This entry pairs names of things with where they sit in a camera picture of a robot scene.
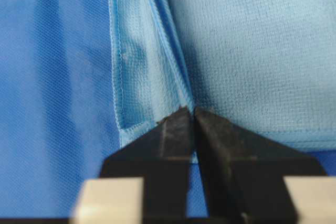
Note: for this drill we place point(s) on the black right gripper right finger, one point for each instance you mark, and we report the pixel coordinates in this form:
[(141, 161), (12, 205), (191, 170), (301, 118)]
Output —
[(248, 178)]

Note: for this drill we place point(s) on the light blue towel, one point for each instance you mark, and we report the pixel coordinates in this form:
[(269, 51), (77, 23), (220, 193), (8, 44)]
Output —
[(266, 65)]

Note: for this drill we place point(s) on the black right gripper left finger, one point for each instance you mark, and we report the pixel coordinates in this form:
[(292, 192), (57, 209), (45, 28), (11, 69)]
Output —
[(144, 182)]

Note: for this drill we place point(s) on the dark blue table cloth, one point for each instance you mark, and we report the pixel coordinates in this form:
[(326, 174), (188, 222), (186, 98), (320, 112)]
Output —
[(57, 111)]

